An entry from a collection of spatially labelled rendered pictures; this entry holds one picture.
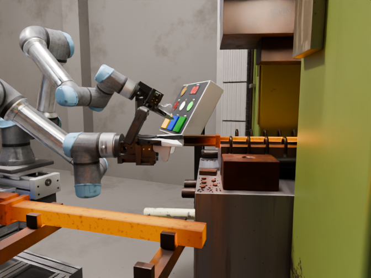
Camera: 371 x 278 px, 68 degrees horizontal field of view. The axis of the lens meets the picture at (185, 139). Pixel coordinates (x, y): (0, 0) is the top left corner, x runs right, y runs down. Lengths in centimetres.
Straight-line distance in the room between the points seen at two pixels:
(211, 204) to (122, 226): 25
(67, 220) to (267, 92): 75
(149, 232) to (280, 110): 72
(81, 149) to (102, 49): 356
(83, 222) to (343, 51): 42
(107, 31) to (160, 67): 99
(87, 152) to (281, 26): 61
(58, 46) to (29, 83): 402
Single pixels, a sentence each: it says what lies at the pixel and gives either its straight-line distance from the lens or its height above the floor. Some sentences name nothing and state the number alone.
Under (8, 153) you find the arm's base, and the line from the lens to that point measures 149.
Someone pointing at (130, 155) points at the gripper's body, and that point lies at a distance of 81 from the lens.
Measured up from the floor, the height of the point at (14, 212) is 93.
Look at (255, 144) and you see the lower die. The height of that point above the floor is 99.
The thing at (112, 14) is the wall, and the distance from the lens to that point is 433.
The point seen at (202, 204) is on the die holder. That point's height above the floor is 89.
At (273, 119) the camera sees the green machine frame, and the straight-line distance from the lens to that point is 100.
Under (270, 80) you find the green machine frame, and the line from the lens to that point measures 100.
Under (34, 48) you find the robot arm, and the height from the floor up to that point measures 132.
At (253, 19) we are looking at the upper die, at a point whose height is 130.
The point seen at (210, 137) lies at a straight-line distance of 78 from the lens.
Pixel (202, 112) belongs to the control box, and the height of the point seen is 106.
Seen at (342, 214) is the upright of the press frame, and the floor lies 96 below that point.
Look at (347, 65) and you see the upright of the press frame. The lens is 41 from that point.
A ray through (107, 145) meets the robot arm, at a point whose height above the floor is 99.
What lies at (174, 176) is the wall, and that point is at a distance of 379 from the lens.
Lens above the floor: 110
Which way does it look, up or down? 7 degrees down
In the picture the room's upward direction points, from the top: straight up
